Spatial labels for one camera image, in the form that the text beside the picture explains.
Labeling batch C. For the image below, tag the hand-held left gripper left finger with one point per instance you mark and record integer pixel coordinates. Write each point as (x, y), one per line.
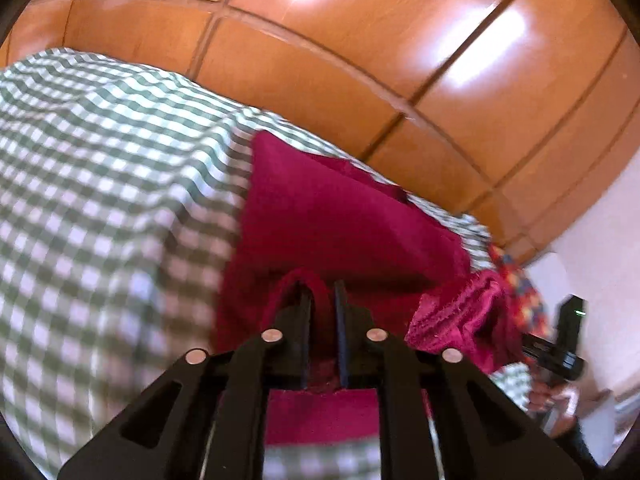
(302, 340)

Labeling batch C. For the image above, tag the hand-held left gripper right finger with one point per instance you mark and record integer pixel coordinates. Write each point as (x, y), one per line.
(341, 340)

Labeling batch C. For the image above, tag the magenta knit sweater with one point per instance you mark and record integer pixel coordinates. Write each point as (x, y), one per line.
(340, 220)

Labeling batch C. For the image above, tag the person's right forearm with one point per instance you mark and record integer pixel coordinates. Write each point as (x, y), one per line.
(572, 440)

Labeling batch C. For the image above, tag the person's right hand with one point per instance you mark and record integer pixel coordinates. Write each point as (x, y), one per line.
(552, 400)

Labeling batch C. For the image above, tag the colourful plaid pillow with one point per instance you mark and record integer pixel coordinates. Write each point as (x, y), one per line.
(525, 290)

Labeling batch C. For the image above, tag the green checked bedsheet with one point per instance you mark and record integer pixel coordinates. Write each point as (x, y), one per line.
(100, 185)

